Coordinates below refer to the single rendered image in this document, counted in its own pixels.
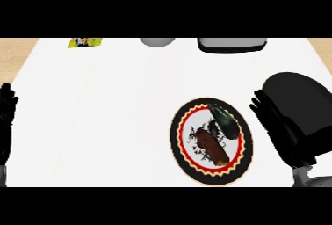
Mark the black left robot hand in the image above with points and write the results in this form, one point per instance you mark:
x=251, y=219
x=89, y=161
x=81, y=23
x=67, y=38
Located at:
x=6, y=111

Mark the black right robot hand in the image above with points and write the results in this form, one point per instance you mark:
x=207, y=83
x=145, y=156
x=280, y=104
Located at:
x=283, y=129

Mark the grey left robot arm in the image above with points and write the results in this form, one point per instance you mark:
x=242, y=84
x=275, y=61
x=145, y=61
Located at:
x=2, y=175

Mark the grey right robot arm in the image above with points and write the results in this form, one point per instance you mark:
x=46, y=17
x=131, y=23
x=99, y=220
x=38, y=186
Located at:
x=311, y=177

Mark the black pan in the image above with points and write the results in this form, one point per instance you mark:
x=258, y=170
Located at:
x=303, y=102

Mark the black red patterned plate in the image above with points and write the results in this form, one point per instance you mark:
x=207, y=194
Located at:
x=211, y=141

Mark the brown sausage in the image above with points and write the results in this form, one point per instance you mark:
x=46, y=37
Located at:
x=211, y=146

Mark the yellow green box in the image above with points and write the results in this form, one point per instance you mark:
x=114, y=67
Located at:
x=84, y=42

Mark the grey black appliance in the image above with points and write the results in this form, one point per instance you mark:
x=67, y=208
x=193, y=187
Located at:
x=232, y=45

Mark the grey round object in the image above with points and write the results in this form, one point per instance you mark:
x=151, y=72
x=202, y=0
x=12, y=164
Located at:
x=157, y=42

